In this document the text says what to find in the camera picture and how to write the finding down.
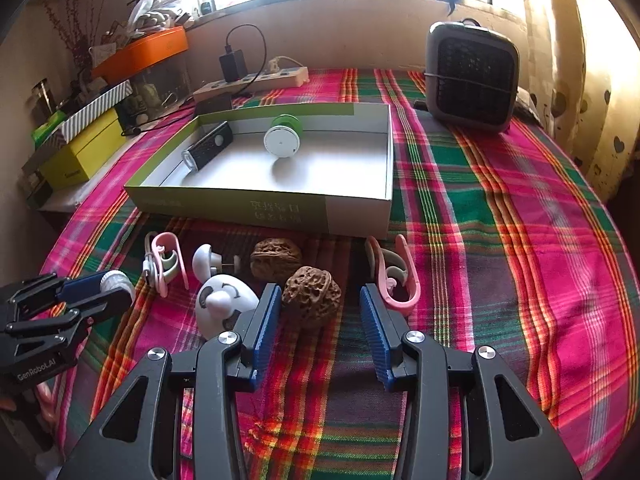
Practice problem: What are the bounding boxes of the clear tank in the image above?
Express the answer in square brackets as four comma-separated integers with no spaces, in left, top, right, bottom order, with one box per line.
[115,55,193,123]

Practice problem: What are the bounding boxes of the small grey heater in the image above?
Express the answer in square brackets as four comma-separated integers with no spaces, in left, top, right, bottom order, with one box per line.
[425,19,521,135]

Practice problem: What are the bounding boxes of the yellow box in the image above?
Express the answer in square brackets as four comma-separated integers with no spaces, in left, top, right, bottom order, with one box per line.
[39,109,126,191]

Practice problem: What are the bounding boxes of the white usb cable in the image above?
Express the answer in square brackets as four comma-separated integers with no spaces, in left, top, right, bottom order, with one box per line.
[192,244,262,347]

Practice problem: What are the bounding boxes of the small clear round jar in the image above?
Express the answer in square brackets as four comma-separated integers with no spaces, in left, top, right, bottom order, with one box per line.
[100,270,136,306]

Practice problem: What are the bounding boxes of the black charger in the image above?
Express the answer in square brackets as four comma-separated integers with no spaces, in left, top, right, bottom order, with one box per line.
[219,49,247,83]

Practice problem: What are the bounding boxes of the heart print curtain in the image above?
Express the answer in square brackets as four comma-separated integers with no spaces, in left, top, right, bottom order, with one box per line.
[525,0,640,201]

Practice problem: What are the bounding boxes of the black charger cable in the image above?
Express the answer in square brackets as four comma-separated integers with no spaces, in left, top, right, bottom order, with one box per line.
[224,24,269,97]

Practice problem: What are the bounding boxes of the striped grey box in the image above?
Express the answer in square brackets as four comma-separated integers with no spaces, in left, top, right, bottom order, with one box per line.
[59,80,135,141]

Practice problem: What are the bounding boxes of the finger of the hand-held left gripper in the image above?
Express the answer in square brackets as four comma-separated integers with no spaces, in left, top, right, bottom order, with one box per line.
[4,289,134,352]
[9,271,109,319]

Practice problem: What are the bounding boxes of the white and green cardboard box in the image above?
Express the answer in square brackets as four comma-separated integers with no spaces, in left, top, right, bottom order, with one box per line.
[124,102,394,240]

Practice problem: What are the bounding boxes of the pink plastic clip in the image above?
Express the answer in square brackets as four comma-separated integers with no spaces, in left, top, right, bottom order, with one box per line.
[364,234,421,313]
[142,231,190,297]

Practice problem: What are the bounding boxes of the thin black cable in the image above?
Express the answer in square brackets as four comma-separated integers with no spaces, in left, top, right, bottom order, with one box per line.
[120,105,197,136]

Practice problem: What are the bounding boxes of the green and white spool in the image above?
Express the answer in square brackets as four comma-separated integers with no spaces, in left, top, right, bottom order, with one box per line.
[263,114,303,158]

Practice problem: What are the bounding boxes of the metal jar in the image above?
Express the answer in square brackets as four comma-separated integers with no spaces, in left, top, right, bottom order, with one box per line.
[31,78,56,116]

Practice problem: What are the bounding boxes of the dried branches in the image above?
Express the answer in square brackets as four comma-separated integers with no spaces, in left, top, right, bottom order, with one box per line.
[42,0,101,68]

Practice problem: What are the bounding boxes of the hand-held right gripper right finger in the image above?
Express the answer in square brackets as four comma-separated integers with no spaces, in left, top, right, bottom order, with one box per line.
[360,282,583,480]

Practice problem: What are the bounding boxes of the white power strip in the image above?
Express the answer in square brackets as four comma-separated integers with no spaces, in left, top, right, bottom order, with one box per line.
[192,66,310,106]

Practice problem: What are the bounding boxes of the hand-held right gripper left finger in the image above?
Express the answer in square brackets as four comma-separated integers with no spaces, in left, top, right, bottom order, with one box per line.
[57,282,283,480]

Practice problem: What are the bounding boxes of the black bike light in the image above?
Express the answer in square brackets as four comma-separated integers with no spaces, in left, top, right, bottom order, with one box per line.
[181,121,234,173]

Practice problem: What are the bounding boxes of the white plug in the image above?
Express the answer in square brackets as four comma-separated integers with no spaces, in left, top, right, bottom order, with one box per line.
[267,56,306,73]

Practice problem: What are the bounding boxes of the orange box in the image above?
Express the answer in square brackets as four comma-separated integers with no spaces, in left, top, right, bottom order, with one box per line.
[91,25,190,82]

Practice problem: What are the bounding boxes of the plaid blanket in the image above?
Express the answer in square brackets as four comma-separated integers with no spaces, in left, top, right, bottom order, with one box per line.
[40,67,628,480]

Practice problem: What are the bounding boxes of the green packet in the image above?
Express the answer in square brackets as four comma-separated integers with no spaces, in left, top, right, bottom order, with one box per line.
[31,111,68,150]

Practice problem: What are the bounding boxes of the brown walnut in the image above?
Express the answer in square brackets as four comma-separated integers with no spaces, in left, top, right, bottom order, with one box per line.
[249,238,304,279]
[281,266,343,317]

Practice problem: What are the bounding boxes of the white plastic bags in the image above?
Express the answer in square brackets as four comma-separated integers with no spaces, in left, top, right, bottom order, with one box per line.
[125,0,193,33]

